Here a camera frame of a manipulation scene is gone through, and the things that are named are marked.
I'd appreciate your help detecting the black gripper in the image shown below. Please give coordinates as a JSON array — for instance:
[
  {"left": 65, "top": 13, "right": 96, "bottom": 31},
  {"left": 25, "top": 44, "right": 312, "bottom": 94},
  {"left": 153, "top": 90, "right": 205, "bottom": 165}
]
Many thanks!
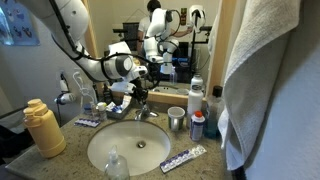
[{"left": 129, "top": 77, "right": 150, "bottom": 105}]

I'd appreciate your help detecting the chrome tap handle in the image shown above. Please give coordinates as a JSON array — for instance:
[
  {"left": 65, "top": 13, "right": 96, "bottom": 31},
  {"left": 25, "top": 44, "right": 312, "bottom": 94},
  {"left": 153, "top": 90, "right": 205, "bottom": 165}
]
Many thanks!
[{"left": 140, "top": 101, "right": 152, "bottom": 116}]

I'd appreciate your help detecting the white toothpaste tube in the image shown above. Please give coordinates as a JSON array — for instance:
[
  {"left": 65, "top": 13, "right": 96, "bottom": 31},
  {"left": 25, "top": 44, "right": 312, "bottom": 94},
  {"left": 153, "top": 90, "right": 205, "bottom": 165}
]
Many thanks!
[{"left": 120, "top": 94, "right": 132, "bottom": 111}]

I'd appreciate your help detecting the chrome faucet spout and base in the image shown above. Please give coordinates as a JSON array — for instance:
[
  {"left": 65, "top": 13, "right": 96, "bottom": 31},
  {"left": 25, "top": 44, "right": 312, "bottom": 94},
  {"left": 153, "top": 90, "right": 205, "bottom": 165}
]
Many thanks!
[{"left": 134, "top": 107, "right": 160, "bottom": 122}]

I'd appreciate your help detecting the toiletries tray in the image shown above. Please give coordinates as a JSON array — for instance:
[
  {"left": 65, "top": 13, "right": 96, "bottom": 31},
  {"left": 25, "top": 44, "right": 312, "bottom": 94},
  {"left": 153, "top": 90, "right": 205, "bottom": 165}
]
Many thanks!
[{"left": 105, "top": 99, "right": 132, "bottom": 121}]

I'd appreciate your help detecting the dark small bottle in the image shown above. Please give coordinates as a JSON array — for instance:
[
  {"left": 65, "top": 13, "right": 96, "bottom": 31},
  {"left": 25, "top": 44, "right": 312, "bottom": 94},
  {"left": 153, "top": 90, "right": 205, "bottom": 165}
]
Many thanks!
[{"left": 102, "top": 83, "right": 113, "bottom": 105}]

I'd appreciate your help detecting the small bottle with white cap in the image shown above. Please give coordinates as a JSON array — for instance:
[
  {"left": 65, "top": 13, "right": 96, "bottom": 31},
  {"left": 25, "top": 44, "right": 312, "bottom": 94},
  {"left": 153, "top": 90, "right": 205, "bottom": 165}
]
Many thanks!
[{"left": 95, "top": 101, "right": 108, "bottom": 122}]

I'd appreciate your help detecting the grey mug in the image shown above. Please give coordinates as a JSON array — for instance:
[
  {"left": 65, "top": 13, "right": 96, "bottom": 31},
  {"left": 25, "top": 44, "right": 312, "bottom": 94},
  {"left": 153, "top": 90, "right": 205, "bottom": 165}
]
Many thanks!
[{"left": 166, "top": 105, "right": 186, "bottom": 132}]

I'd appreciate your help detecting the clear soap dispenser bottle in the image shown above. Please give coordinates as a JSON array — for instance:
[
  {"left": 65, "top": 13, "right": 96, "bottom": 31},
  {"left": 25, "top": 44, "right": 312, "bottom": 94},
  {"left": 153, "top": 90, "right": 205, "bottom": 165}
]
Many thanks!
[{"left": 71, "top": 69, "right": 99, "bottom": 110}]

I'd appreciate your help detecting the tall white plastic bottle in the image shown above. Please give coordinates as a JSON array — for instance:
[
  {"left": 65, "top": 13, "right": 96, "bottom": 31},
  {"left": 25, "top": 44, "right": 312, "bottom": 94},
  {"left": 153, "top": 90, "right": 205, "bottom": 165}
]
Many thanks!
[{"left": 185, "top": 73, "right": 205, "bottom": 130}]

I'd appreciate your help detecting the round blue container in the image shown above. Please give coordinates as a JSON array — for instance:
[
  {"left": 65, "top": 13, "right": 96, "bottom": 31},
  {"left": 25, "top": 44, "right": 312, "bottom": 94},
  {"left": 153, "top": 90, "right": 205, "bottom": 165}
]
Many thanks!
[{"left": 82, "top": 102, "right": 93, "bottom": 116}]

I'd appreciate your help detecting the short blue white blister pack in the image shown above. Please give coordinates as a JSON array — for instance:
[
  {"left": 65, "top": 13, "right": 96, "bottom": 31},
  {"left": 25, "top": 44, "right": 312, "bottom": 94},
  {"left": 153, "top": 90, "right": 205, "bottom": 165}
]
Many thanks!
[{"left": 73, "top": 117, "right": 102, "bottom": 129}]

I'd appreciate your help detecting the white oval sink basin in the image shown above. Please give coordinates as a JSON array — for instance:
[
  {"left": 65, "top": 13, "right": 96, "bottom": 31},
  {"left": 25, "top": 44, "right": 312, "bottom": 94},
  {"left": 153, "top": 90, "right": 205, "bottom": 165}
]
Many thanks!
[{"left": 86, "top": 119, "right": 172, "bottom": 177}]

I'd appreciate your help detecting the small can with orange cap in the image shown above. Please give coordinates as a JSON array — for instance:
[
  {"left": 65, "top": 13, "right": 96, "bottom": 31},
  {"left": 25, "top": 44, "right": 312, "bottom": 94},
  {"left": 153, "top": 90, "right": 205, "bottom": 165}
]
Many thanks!
[{"left": 189, "top": 110, "right": 206, "bottom": 142}]

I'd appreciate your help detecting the long blue white blister pack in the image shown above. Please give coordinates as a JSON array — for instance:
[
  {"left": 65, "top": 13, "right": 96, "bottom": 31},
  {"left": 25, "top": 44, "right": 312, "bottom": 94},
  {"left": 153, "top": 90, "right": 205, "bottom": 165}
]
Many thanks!
[{"left": 159, "top": 143, "right": 208, "bottom": 175}]

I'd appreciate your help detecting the clear pump soap bottle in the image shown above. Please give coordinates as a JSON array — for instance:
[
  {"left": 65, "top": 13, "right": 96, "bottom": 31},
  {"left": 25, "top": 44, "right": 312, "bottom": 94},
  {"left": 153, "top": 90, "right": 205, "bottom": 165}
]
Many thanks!
[{"left": 103, "top": 144, "right": 131, "bottom": 180}]

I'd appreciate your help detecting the blue mouthwash bottle black cap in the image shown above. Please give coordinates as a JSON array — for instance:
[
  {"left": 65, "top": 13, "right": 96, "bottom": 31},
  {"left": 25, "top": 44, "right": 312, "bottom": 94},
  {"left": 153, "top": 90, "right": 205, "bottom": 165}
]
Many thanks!
[{"left": 202, "top": 84, "right": 224, "bottom": 140}]

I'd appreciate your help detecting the insulated water bottle with lid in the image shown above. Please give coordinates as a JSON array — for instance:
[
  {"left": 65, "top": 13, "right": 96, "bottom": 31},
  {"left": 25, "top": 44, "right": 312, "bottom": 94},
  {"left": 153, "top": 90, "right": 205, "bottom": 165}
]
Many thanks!
[{"left": 22, "top": 98, "right": 67, "bottom": 159}]

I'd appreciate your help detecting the white hanging towel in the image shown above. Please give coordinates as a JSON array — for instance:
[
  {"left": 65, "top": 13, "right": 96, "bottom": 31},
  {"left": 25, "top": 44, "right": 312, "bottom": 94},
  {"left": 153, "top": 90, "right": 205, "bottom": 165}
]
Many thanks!
[{"left": 216, "top": 0, "right": 302, "bottom": 172}]

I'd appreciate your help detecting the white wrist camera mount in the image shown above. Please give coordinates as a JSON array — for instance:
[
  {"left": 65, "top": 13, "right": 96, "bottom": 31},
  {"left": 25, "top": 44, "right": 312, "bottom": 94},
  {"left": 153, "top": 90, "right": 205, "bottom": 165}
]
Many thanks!
[{"left": 109, "top": 80, "right": 138, "bottom": 95}]

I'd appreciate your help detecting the white wall hair dryer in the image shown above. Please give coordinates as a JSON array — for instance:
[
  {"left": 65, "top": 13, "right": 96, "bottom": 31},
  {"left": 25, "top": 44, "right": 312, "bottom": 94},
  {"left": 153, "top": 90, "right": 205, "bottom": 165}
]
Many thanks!
[{"left": 53, "top": 73, "right": 78, "bottom": 107}]

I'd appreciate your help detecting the wood framed wall mirror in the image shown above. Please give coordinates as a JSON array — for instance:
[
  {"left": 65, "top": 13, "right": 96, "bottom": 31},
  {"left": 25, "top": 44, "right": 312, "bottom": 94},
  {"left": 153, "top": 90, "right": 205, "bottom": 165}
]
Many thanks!
[{"left": 79, "top": 0, "right": 238, "bottom": 108}]

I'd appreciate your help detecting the blue wall poster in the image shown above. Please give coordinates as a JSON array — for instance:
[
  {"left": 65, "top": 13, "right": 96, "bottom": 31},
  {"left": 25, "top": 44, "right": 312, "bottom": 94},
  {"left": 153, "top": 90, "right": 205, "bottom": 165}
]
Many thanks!
[{"left": 0, "top": 0, "right": 41, "bottom": 47}]

